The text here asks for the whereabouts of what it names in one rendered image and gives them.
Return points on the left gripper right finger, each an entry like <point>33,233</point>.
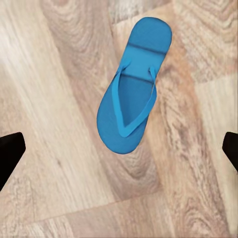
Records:
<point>230,148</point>

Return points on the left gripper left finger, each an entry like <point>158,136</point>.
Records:
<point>12,148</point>

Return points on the sandal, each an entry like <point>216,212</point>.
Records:
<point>130,97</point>

